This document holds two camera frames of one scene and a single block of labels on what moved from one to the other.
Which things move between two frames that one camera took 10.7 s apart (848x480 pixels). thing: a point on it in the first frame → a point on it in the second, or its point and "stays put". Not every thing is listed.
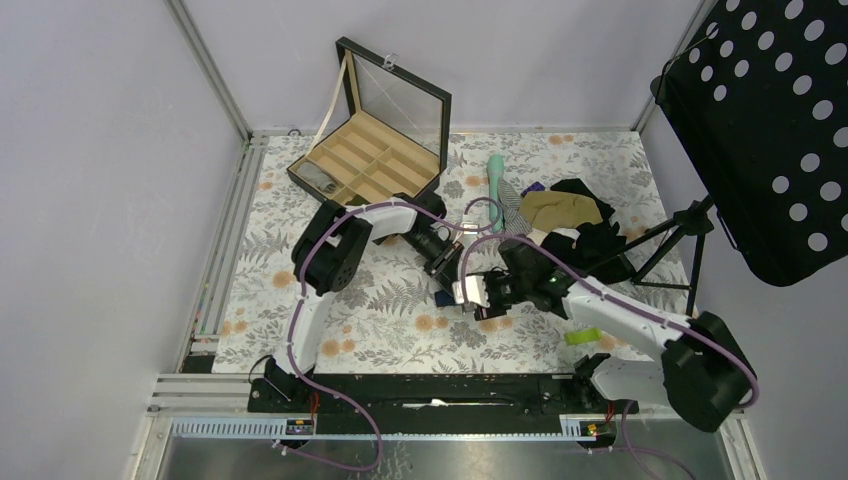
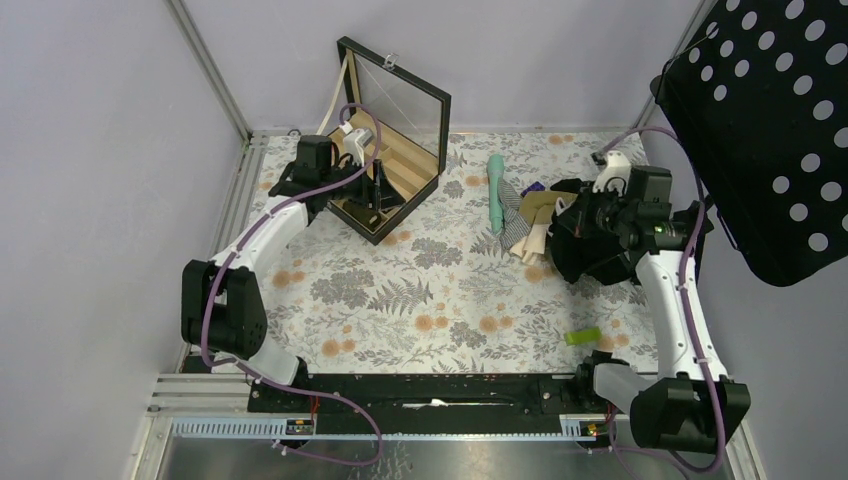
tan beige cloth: (551, 210) stays put
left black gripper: (444, 267) → (376, 191)
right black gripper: (494, 309) → (577, 213)
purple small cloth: (537, 186) stays put
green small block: (576, 337) stays put
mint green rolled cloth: (495, 171) stays put
